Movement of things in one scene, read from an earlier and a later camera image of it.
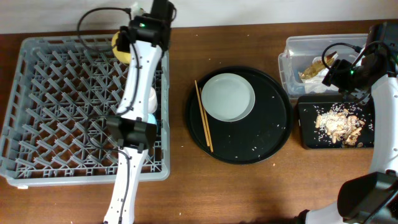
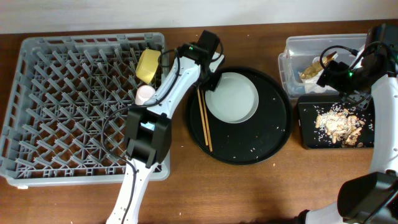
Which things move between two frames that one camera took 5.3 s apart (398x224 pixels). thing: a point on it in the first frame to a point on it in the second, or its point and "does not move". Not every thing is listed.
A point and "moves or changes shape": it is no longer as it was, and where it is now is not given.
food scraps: x=340 y=124 does not move
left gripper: x=125 y=44 to x=217 y=77
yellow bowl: x=124 y=56 moves or changes shape
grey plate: x=228 y=97 does not move
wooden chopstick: x=206 y=123 does not move
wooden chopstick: x=201 y=113 does not move
